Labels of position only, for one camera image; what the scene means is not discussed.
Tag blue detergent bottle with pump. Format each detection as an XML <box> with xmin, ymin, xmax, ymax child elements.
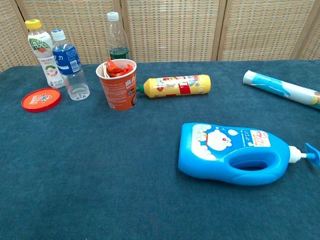
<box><xmin>177</xmin><ymin>122</ymin><xmax>320</xmax><ymax>186</ymax></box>

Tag yellow bottle with green cap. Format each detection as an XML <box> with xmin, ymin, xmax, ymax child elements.
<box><xmin>136</xmin><ymin>74</ymin><xmax>212</xmax><ymax>99</ymax></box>

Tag clear bottle with green liquid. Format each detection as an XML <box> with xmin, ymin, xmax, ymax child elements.
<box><xmin>106</xmin><ymin>11</ymin><xmax>131</xmax><ymax>61</ymax></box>

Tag clear water bottle blue label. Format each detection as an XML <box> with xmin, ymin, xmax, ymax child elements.
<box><xmin>50</xmin><ymin>29</ymin><xmax>91</xmax><ymax>102</ymax></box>

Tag white drink bottle yellow cap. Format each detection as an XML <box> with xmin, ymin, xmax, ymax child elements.
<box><xmin>24</xmin><ymin>19</ymin><xmax>66</xmax><ymax>90</ymax></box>

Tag orange instant noodle cup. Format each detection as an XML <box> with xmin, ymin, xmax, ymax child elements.
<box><xmin>95</xmin><ymin>58</ymin><xmax>138</xmax><ymax>111</ymax></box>

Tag orange sauce packets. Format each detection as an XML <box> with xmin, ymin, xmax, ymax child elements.
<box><xmin>106</xmin><ymin>58</ymin><xmax>134</xmax><ymax>78</ymax></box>

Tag blue tablecloth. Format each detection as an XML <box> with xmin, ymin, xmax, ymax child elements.
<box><xmin>0</xmin><ymin>59</ymin><xmax>320</xmax><ymax>240</ymax></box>

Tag woven bamboo folding screen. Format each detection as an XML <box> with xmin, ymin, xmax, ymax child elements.
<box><xmin>0</xmin><ymin>0</ymin><xmax>320</xmax><ymax>74</ymax></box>

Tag red orange plastic lid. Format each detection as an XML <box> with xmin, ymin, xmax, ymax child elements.
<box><xmin>21</xmin><ymin>87</ymin><xmax>62</xmax><ymax>113</ymax></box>

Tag white and blue tube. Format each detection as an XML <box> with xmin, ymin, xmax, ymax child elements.
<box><xmin>242</xmin><ymin>69</ymin><xmax>320</xmax><ymax>110</ymax></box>

